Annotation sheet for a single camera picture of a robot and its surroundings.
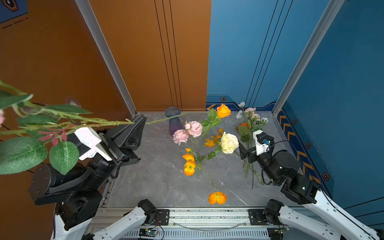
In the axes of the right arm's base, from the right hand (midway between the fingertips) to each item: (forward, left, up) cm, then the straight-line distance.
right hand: (246, 136), depth 63 cm
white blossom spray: (+44, -11, -31) cm, 55 cm away
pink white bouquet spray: (+35, -21, -31) cm, 51 cm away
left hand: (-14, +32, +28) cm, 45 cm away
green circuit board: (-30, +46, -35) cm, 65 cm away
